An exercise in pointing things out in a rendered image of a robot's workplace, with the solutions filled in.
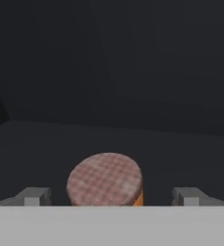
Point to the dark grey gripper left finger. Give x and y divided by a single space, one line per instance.
33 196

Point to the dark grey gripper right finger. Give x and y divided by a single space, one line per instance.
188 196

